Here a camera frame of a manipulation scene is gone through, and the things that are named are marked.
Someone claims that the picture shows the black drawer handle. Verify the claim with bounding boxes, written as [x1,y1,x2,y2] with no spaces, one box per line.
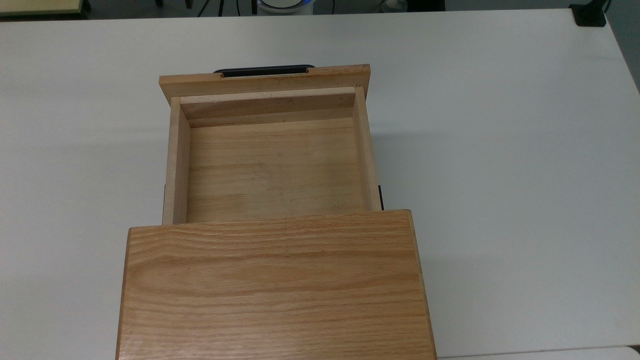
[213,64,316,78]

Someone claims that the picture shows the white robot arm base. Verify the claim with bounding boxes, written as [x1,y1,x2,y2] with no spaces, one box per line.
[256,0,316,16]

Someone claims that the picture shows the beige side table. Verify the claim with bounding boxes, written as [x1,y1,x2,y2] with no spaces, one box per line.
[0,0,92,19]

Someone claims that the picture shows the black table clamp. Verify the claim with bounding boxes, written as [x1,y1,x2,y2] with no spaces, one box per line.
[569,0,612,28]

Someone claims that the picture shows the wooden drawer cabinet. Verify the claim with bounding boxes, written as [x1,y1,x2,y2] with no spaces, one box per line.
[115,209,438,360]

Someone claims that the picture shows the open wooden drawer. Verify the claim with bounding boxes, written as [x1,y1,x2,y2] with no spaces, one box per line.
[159,64,383,226]

